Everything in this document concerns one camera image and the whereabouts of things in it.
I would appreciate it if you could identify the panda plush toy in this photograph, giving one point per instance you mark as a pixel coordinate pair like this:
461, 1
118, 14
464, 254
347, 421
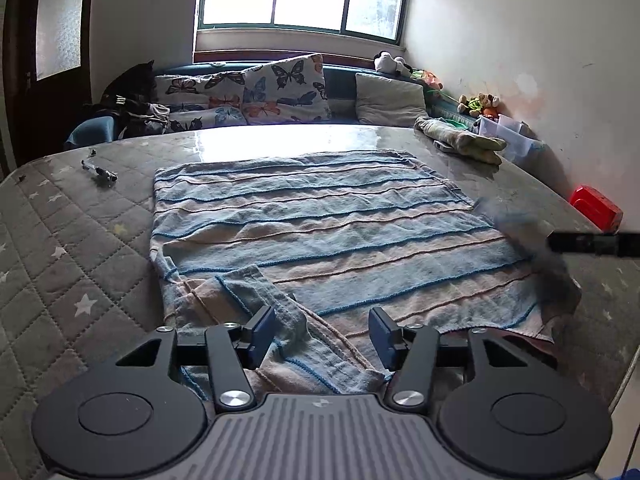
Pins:
392, 64

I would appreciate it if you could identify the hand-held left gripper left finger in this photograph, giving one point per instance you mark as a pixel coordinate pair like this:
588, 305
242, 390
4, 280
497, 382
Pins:
262, 334

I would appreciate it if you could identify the yellowish folded cloth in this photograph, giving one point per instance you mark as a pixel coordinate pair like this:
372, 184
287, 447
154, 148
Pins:
460, 140

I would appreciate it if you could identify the pile of dark clothes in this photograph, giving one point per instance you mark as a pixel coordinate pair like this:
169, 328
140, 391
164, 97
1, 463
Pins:
130, 100

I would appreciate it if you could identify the blue striped towel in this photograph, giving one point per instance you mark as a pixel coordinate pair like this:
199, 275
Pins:
325, 220

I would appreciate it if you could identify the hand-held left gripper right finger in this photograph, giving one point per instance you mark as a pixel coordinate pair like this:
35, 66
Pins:
381, 335

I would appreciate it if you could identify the brown plush bear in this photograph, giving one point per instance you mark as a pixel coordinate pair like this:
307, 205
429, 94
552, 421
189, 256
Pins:
489, 105

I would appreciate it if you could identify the large butterfly print pillow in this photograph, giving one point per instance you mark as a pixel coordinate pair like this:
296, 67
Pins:
285, 85

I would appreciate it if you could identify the green cloth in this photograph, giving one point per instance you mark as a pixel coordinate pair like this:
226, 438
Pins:
452, 120

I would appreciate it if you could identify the green plush toy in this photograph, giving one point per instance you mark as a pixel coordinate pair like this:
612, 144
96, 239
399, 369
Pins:
470, 105

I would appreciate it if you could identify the red plastic box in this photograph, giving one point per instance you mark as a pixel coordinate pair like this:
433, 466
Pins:
597, 207

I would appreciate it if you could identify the pink orange plush toy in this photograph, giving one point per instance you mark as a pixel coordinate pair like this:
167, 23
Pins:
429, 80

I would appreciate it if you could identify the grey quilted star table cover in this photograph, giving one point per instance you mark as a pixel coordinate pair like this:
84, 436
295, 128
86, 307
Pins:
75, 260

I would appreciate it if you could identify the grey cushion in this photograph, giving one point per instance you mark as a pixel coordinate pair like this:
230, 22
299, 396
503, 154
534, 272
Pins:
390, 100

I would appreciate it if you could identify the clear plastic storage box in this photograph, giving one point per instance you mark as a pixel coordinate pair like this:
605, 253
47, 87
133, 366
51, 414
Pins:
510, 137

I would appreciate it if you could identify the dark wooden door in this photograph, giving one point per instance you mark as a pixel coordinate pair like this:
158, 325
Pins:
30, 100

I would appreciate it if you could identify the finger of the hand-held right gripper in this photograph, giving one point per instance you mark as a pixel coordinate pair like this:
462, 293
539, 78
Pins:
595, 244

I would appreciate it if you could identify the teal sofa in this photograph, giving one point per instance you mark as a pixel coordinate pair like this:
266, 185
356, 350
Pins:
340, 85

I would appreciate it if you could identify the small pen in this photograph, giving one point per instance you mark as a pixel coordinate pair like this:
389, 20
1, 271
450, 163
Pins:
100, 170

